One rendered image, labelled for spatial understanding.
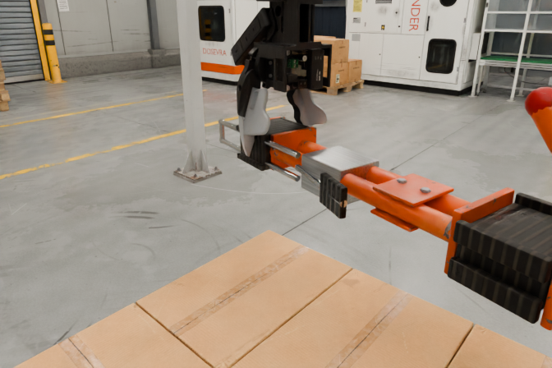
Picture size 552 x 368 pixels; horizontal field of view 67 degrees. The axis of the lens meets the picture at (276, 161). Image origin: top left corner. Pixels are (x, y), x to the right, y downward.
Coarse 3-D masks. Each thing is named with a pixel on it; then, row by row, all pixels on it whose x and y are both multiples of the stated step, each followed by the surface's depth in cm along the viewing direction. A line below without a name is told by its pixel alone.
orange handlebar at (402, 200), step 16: (304, 144) 56; (288, 160) 52; (352, 176) 45; (368, 176) 47; (384, 176) 45; (400, 176) 45; (416, 176) 44; (352, 192) 44; (368, 192) 42; (384, 192) 40; (400, 192) 40; (416, 192) 40; (432, 192) 40; (448, 192) 40; (384, 208) 40; (400, 208) 39; (416, 208) 38; (432, 208) 38; (448, 208) 39; (400, 224) 39; (416, 224) 38; (432, 224) 36; (448, 224) 35
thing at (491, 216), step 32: (512, 192) 36; (480, 224) 33; (512, 224) 33; (544, 224) 33; (448, 256) 34; (480, 256) 32; (512, 256) 29; (544, 256) 27; (480, 288) 31; (512, 288) 30; (544, 288) 28; (544, 320) 29
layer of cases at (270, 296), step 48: (288, 240) 160; (192, 288) 132; (240, 288) 132; (288, 288) 132; (336, 288) 132; (384, 288) 132; (96, 336) 113; (144, 336) 113; (192, 336) 113; (240, 336) 113; (288, 336) 113; (336, 336) 113; (384, 336) 113; (432, 336) 113; (480, 336) 113
